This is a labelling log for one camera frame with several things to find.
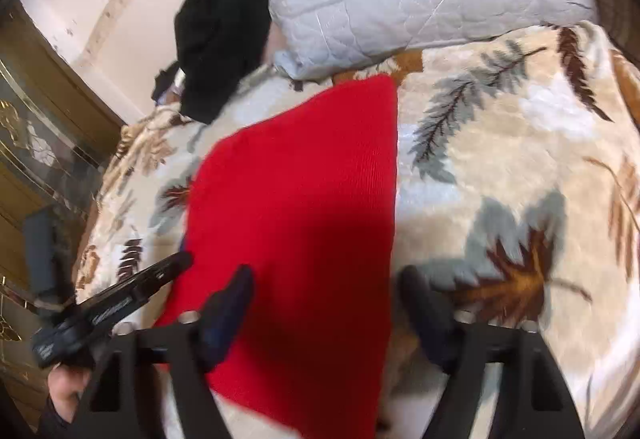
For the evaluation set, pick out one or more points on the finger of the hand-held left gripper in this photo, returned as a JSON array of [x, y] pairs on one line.
[[160, 271]]

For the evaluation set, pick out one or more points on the person's left hand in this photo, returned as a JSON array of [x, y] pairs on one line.
[[67, 394]]

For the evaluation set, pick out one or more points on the small dark cloth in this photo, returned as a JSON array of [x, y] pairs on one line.
[[163, 82]]

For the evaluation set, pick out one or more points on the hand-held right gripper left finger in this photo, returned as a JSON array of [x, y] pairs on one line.
[[227, 314]]

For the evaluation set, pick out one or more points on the red and blue knit sweater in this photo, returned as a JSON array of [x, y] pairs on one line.
[[300, 219]]

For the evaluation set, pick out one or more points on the wooden cabinet with glass door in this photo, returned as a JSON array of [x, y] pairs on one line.
[[30, 169]]

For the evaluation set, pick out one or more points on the person's left forearm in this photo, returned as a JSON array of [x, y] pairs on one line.
[[50, 426]]

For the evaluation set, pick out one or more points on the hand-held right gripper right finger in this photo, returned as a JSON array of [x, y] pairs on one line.
[[425, 314]]

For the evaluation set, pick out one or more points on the cream leaf print blanket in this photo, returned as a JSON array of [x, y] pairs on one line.
[[500, 169]]

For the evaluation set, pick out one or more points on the black cloth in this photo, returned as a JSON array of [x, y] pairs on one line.
[[215, 44]]

